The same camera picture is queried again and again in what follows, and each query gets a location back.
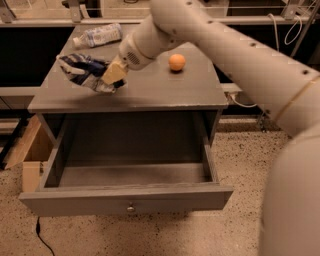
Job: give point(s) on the blue chip bag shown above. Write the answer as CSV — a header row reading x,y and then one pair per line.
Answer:
x,y
94,69

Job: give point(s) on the grey metal rail frame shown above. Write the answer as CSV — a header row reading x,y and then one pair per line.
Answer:
x,y
59,13

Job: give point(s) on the round metal drawer knob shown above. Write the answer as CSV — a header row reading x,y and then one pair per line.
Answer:
x,y
131,208

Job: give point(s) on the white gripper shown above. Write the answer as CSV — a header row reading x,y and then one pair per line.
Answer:
x,y
130,56

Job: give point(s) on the orange fruit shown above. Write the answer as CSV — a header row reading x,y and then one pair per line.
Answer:
x,y
177,62

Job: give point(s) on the grey wooden cabinet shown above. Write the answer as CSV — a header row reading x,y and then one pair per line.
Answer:
x,y
156,87

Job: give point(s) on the open grey top drawer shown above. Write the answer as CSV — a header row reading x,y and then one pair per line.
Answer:
x,y
100,164

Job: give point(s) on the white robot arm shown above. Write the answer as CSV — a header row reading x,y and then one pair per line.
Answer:
x,y
285,89

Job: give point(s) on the light wooden box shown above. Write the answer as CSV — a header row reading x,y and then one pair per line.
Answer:
x,y
32,151

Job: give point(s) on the clear plastic water bottle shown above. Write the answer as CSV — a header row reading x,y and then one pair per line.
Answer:
x,y
98,36

